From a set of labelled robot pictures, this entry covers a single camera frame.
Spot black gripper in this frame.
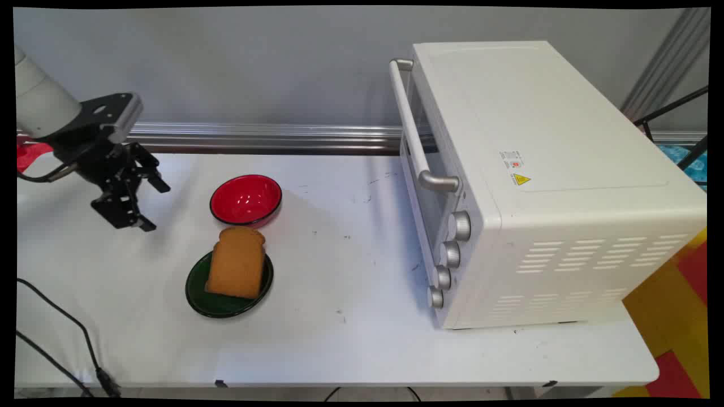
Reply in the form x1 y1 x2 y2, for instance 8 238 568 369
52 129 171 233

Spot white oven door with handle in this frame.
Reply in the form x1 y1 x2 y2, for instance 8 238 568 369
389 58 462 271

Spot red bowl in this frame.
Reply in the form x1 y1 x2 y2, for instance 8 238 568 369
209 174 283 228

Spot red cloth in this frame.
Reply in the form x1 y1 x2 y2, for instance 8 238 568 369
16 135 55 174

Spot brown toast slice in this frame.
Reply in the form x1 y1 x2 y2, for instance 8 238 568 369
204 226 267 300

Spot dark green plate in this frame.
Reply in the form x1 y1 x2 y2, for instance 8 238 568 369
185 250 275 319

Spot large silver oven knob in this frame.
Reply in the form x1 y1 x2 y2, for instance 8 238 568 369
448 210 472 242

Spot white toaster oven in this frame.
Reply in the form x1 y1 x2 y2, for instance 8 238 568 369
399 40 708 330

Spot yellow red foam floor mat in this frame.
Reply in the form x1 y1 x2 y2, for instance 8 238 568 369
613 226 709 400

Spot blue patterned object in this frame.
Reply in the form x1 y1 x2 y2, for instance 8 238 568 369
656 143 708 188

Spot black metal stand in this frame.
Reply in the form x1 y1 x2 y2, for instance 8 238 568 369
632 85 709 171

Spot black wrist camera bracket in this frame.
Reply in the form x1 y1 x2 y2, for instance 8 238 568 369
54 92 144 145

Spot aluminium rail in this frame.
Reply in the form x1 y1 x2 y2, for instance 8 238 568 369
127 122 708 157

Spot black cable with connector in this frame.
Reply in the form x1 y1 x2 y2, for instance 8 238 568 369
16 278 122 397

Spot thin black cable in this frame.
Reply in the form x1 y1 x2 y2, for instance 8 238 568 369
16 330 94 397

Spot black cable loop under table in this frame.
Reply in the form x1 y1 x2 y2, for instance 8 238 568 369
322 386 423 402

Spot aluminium frame post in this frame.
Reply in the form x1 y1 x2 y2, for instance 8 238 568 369
619 7 711 123

